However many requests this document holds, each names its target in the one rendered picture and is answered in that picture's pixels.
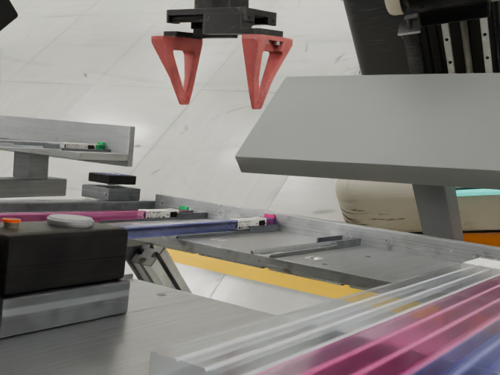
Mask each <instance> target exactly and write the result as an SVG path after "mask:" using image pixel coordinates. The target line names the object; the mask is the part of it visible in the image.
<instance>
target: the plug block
mask: <svg viewBox="0 0 500 375"><path fill-rule="evenodd" d="M17 17H18V13H17V12H16V10H15V8H14V6H13V5H12V3H11V2H10V0H0V31H1V30H2V29H4V28H5V27H6V26H7V25H9V24H10V23H11V22H12V21H13V20H14V19H16V18H17Z"/></svg>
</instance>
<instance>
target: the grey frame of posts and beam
mask: <svg viewBox="0 0 500 375"><path fill-rule="evenodd" d="M140 250H141V253H142V254H138V253H136V254H135V256H134V257H133V258H132V259H131V261H132V263H133V265H134V266H135V268H136V269H137V270H138V273H139V274H140V276H141V277H142V278H143V280H144V281H146V282H149V283H154V284H158V285H160V286H165V287H169V288H172V289H177V290H181V291H184V292H189V293H192V292H191V291H190V289H189V287H188V285H187V284H186V282H185V280H184V278H183V277H182V275H181V273H180V271H179V270H178V268H177V267H176V264H175V263H174V262H173V259H172V257H171V256H170V254H169V253H168V251H167V249H166V248H164V247H160V246H156V247H155V246H154V245H143V246H141V247H140Z"/></svg>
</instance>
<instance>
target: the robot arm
mask: <svg viewBox="0 0 500 375"><path fill-rule="evenodd" d="M180 22H190V28H191V29H193V33H188V32H181V31H164V35H163V36H151V43H152V44H153V47H154V49H155V50H156V53H157V54H158V57H159V59H160V60H161V62H162V64H163V66H164V68H165V70H166V72H167V74H168V76H169V78H170V81H171V83H172V86H173V89H174V92H175V94H176V97H177V100H178V102H179V104H180V105H188V104H189V103H190V98H191V95H192V92H193V86H194V82H195V79H196V72H197V69H198V64H199V58H200V54H201V50H202V43H203V41H202V39H234V38H238V35H242V44H243V55H244V60H245V67H246V76H247V83H248V88H249V97H250V101H251V108H252V109H261V108H262V106H263V103H264V101H265V99H266V96H267V94H268V91H269V88H270V86H271V84H272V81H273V79H274V77H275V75H276V74H277V72H278V70H279V68H280V67H281V65H282V63H283V61H284V60H285V58H286V56H287V54H288V53H289V51H290V49H291V47H292V39H287V38H284V37H283V31H276V30H270V29H265V28H252V26H255V25H270V26H276V24H277V13H274V12H269V11H265V10H258V9H254V8H249V0H194V9H176V10H167V21H166V23H170V24H180ZM174 50H175V51H182V52H183V54H184V64H185V79H184V85H183V86H182V82H181V78H180V76H179V71H178V68H177V64H176V60H175V57H174V54H173V51H174ZM264 51H268V52H269V58H268V60H267V63H266V67H265V71H264V73H263V78H262V80H261V83H260V88H259V76H260V66H261V60H262V56H263V52H264Z"/></svg>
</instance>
